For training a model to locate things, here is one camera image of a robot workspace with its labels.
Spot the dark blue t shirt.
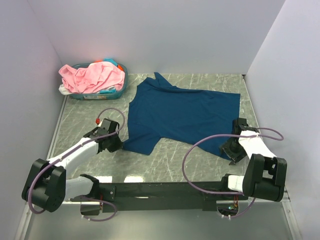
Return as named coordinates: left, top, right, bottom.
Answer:
left=123, top=72, right=241, bottom=155

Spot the orange garment in basket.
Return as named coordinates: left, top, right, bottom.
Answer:
left=94, top=58, right=126, bottom=72

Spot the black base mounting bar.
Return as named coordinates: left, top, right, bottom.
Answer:
left=69, top=182, right=250, bottom=217

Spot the pink t shirt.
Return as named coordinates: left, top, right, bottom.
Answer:
left=58, top=61, right=125, bottom=94

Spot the teal laundry basket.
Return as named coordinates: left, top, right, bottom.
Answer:
left=69, top=63, right=129, bottom=100

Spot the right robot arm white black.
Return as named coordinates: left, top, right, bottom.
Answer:
left=219, top=117, right=287, bottom=202

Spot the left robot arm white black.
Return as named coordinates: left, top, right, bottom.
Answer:
left=21, top=118, right=123, bottom=213

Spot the white garment in basket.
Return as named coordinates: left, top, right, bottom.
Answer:
left=58, top=84, right=72, bottom=96

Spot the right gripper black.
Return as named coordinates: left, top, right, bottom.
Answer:
left=218, top=137, right=248, bottom=166

